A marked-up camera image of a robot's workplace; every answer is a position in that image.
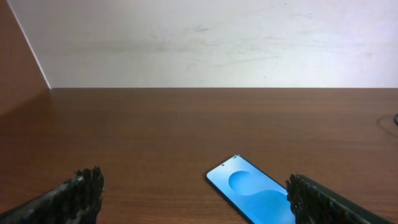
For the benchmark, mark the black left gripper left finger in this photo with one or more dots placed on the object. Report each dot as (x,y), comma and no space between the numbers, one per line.
(77,200)

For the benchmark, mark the blue screen Galaxy smartphone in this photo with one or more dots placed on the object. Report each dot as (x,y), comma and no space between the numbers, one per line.
(257,197)

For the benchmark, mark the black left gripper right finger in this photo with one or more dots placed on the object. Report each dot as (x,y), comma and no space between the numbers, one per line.
(312,203)

